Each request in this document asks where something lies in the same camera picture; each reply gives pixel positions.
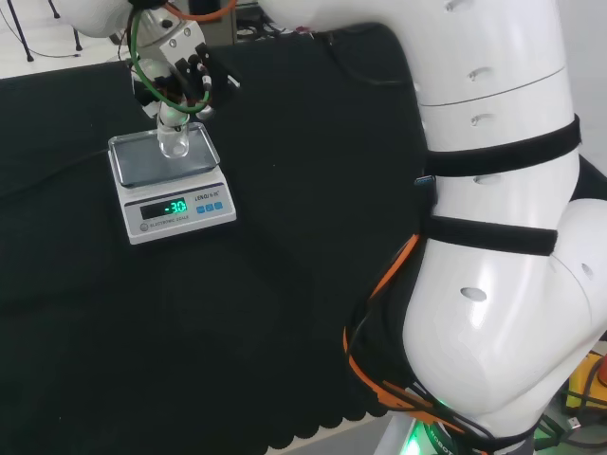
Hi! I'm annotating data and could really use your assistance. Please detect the black tripod legs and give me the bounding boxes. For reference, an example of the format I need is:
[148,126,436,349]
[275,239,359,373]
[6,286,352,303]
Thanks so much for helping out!
[6,0,83,63]

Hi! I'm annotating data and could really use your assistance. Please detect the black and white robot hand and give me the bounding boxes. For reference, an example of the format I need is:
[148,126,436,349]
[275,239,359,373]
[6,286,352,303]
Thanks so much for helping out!
[131,8,242,138]

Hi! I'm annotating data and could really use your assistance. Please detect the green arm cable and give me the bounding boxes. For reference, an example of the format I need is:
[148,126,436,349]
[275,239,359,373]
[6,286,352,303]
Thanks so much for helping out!
[126,8,212,116]

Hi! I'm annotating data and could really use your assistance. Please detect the thin grey floor cable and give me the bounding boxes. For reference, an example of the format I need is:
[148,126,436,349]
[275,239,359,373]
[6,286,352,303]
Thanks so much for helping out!
[28,49,82,61]

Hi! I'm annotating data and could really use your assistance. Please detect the black balance power cable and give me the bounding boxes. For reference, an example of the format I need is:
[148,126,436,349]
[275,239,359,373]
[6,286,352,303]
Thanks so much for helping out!
[0,148,112,198]

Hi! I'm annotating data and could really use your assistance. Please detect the black bench cloth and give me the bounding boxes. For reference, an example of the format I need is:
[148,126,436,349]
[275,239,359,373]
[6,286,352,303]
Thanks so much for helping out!
[0,20,607,455]

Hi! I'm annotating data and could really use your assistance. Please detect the white electronic balance steel pan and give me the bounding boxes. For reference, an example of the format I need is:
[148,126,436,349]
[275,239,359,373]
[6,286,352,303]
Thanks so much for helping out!
[107,121,238,246]

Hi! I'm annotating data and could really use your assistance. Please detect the small clear glass beaker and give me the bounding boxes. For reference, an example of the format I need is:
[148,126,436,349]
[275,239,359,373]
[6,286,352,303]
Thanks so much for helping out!
[156,113,193,159]

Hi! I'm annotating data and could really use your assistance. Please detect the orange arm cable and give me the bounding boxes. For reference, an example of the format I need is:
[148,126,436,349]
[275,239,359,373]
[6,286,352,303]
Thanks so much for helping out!
[162,0,469,438]

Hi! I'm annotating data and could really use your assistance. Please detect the yellow stop button box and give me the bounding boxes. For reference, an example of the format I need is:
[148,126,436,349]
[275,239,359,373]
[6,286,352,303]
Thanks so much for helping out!
[562,349,607,414]

